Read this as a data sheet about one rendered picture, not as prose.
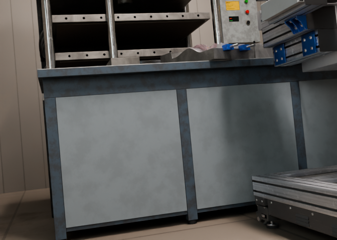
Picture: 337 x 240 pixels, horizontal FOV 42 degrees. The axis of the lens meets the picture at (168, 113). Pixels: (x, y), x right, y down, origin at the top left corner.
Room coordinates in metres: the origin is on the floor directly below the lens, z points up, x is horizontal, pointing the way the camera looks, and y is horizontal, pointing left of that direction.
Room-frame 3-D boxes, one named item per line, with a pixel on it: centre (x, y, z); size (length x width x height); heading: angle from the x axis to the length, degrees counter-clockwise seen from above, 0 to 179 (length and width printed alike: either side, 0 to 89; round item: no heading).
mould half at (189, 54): (2.41, -0.23, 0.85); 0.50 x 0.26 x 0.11; 32
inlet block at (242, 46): (2.21, -0.42, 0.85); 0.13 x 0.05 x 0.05; 32
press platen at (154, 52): (3.33, 0.27, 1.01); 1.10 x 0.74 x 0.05; 105
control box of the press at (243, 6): (3.32, -0.58, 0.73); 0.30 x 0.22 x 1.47; 105
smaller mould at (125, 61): (2.36, 0.22, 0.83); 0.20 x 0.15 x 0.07; 15
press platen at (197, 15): (3.33, 0.27, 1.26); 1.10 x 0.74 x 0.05; 105
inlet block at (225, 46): (2.15, -0.33, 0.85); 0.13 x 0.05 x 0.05; 32
